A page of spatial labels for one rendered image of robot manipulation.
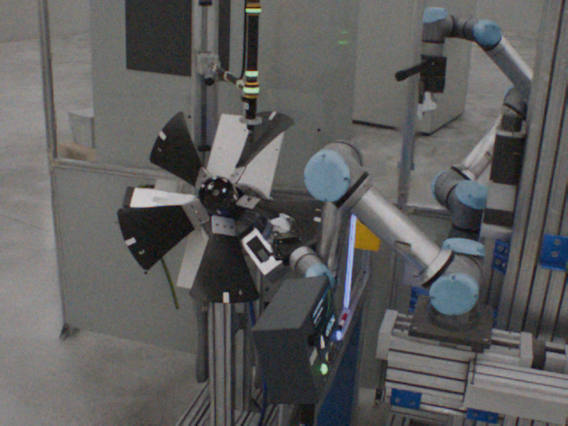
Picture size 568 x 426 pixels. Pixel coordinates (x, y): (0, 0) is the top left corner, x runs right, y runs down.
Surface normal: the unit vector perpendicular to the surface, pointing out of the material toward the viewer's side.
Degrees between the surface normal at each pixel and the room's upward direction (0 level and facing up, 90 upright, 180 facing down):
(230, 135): 50
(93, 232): 90
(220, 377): 90
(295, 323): 15
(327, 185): 85
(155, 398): 0
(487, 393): 90
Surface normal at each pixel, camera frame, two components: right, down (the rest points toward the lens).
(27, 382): 0.04, -0.93
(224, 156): -0.19, -0.33
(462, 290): -0.24, 0.43
